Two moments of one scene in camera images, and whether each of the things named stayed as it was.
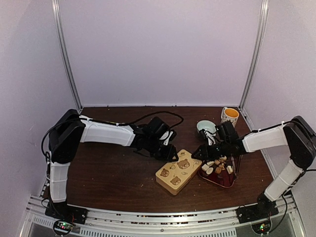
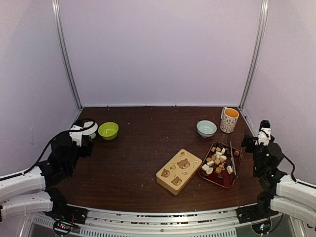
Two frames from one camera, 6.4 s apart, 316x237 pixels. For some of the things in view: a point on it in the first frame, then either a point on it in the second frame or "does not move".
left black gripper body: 160,153 to 86,150
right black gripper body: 211,154 to 248,140
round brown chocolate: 217,170 does not move
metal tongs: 237,176 does not move
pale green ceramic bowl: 207,125 does not move
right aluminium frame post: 264,11 does not move
